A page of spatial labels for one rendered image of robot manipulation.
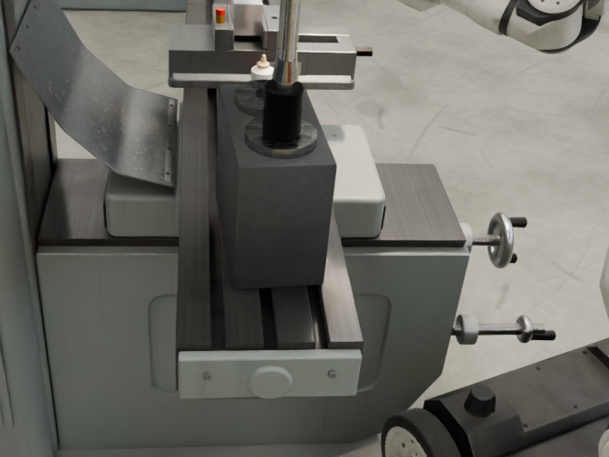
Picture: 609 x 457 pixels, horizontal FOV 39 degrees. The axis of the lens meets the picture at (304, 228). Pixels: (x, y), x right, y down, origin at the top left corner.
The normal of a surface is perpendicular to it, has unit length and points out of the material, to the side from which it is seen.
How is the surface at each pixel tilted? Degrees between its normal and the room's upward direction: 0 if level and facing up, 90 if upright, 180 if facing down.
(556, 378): 0
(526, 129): 0
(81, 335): 90
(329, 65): 90
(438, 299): 90
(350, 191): 0
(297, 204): 90
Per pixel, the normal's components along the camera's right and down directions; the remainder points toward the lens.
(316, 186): 0.18, 0.58
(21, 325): 0.73, 0.42
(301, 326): 0.07, -0.81
